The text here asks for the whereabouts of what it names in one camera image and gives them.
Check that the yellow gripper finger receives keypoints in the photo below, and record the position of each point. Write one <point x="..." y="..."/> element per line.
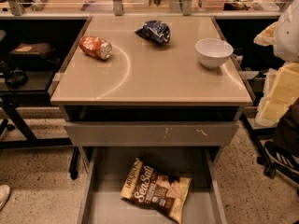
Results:
<point x="266" y="36"/>

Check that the brown sea salt chip bag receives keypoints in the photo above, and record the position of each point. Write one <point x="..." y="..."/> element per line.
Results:
<point x="150" y="188"/>

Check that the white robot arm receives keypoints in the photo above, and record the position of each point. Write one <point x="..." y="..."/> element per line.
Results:
<point x="283" y="35"/>

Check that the blue crumpled chip bag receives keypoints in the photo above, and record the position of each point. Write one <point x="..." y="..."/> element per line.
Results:
<point x="156" y="31"/>

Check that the grey top drawer front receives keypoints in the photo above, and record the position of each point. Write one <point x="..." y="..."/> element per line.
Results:
<point x="151" y="134"/>

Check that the open grey middle drawer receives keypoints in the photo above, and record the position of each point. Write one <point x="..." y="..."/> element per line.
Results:
<point x="109" y="166"/>

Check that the black bag on shelf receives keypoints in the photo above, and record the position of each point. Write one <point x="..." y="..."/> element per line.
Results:
<point x="32" y="51"/>

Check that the white bowl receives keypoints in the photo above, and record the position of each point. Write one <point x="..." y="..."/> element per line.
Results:
<point x="213" y="52"/>

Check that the black white sneaker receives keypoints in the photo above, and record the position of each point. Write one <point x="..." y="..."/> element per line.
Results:
<point x="282" y="157"/>

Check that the orange crushed soda can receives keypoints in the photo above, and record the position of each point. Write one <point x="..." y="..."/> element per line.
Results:
<point x="96" y="47"/>

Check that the white shoe tip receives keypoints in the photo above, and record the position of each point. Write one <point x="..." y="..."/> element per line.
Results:
<point x="4" y="194"/>

